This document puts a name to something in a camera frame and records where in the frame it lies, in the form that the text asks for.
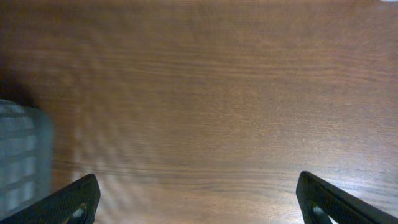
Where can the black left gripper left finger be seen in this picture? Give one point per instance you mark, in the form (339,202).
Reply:
(75,203)

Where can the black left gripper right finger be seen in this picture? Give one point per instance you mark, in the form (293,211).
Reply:
(322,202)

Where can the grey plastic basket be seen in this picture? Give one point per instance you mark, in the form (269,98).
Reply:
(26,156)

